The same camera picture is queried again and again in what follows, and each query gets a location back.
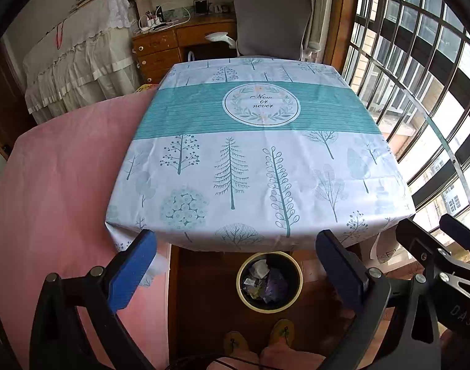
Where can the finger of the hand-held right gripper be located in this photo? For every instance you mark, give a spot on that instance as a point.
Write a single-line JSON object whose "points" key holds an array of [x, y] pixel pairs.
{"points": [[416, 239], [456, 231]]}

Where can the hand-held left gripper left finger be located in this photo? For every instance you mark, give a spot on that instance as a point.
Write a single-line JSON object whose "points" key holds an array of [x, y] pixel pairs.
{"points": [[132, 269]]}

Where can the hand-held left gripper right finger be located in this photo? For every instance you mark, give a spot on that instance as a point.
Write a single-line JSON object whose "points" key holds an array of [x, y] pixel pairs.
{"points": [[341, 269]]}

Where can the yellow rimmed round bin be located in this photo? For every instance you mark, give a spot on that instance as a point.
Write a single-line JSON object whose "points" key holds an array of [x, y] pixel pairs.
{"points": [[290, 268]]}

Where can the yellow slipper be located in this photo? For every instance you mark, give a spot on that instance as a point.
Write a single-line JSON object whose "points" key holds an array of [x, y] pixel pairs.
{"points": [[235, 341], [283, 331]]}

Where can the pink bed sheet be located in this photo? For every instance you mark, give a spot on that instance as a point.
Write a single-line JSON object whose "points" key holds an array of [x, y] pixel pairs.
{"points": [[65, 185]]}

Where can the tree printed tablecloth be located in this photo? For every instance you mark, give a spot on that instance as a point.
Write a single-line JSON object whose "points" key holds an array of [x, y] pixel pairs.
{"points": [[258, 169]]}

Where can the person's left leg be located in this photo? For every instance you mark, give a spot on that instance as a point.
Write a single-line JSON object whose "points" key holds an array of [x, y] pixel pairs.
{"points": [[240, 367]]}

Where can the window with metal bars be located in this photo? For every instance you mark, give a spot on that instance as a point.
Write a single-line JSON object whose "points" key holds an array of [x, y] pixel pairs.
{"points": [[412, 65]]}

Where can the yellow cloth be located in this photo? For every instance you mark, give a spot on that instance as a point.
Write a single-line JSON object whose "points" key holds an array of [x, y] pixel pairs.
{"points": [[146, 88]]}

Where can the dark wooden cabinet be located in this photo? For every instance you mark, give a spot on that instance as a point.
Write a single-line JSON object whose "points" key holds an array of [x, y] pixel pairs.
{"points": [[7, 100]]}

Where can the wooden desk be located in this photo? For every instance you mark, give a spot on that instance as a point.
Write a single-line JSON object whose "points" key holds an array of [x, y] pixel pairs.
{"points": [[157, 50]]}

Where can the white power strip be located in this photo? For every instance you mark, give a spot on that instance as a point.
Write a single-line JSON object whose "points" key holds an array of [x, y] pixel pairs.
{"points": [[150, 27]]}

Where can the beige curtain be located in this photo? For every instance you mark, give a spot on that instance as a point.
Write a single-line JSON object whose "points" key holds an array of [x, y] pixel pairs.
{"points": [[321, 7]]}

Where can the grey office chair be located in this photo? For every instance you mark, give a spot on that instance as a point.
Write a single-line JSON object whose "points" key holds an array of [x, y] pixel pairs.
{"points": [[271, 19]]}

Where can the black picture frame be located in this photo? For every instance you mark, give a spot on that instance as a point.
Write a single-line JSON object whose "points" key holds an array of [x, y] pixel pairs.
{"points": [[201, 7]]}

